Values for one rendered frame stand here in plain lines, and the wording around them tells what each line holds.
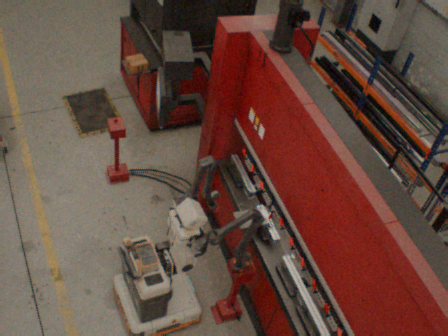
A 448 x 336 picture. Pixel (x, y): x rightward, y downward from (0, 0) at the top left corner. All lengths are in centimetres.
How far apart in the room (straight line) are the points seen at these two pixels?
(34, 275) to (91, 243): 66
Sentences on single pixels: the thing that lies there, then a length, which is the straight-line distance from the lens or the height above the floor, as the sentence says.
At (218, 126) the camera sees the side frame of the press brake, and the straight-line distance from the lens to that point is 471.
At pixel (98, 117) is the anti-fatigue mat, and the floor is 2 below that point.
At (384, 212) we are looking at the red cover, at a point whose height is 230.
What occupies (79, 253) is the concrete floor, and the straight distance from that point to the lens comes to 532.
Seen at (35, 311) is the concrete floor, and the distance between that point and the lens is 503.
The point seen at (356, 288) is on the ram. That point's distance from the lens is 336.
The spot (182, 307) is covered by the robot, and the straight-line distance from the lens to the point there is 466.
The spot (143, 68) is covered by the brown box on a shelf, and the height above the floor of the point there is 104.
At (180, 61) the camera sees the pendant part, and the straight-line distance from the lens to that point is 434.
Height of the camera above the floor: 433
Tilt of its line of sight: 45 degrees down
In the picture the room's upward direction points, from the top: 11 degrees clockwise
